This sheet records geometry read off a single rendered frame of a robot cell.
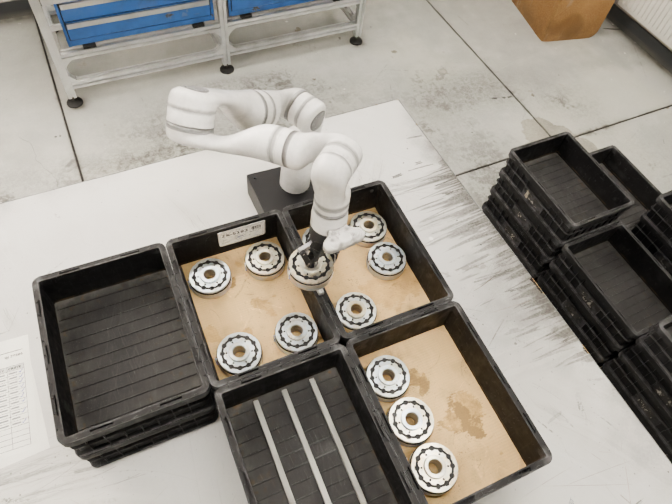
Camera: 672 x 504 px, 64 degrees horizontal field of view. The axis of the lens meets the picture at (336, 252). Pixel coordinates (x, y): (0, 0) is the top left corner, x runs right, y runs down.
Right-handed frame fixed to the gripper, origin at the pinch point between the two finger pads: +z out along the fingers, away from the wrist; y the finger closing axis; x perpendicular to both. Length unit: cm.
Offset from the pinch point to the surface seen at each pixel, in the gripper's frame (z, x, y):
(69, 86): 86, -197, 28
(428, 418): 15.8, 38.6, -6.6
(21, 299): 32, -43, 66
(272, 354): 18.7, 7.8, 16.4
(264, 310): 18.3, -3.6, 13.0
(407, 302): 17.8, 11.2, -20.4
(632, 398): 73, 60, -99
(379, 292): 17.8, 5.4, -15.5
